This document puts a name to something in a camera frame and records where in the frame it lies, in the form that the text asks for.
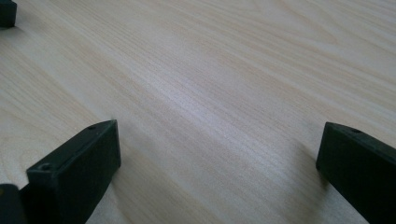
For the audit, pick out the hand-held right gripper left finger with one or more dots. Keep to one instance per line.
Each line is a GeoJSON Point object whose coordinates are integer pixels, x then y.
{"type": "Point", "coordinates": [77, 168]}

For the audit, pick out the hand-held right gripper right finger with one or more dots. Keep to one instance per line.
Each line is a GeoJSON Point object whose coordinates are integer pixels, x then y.
{"type": "Point", "coordinates": [361, 165]}

